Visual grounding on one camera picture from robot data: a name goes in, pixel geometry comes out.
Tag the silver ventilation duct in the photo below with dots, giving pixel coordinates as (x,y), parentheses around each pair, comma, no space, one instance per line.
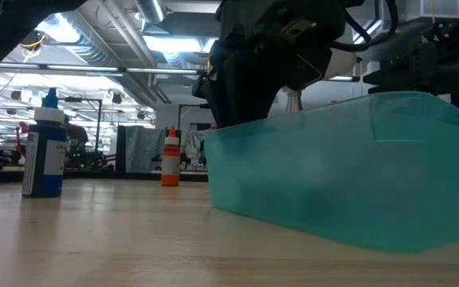
(150,10)

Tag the green translucent plastic bin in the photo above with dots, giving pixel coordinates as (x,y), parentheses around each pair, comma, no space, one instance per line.
(333,179)

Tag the person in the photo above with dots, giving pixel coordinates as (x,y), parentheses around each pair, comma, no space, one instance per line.
(76,137)

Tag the black metal stand frame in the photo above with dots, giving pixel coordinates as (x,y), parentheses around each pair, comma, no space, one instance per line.
(99,119)

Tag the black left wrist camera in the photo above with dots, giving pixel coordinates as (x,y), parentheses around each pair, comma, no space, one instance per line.
(311,68)

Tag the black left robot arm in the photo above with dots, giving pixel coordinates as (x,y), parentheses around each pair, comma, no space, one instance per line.
(14,24)

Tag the grey curtain panel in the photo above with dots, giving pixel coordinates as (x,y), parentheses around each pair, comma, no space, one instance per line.
(142,147)

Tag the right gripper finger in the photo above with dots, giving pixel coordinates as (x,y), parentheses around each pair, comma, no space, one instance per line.
(389,78)
(387,90)

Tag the pink small bottle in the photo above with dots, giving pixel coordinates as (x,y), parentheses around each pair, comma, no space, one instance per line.
(170,167)

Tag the large blue food coloring bottle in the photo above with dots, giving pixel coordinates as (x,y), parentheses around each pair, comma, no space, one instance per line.
(46,159)

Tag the pink desk robot arm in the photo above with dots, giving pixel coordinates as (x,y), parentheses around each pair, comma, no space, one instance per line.
(22,129)

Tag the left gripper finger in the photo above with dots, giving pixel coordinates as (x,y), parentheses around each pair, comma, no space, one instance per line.
(249,91)

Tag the long ceiling light strip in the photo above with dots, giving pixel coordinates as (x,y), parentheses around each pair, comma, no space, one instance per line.
(82,68)

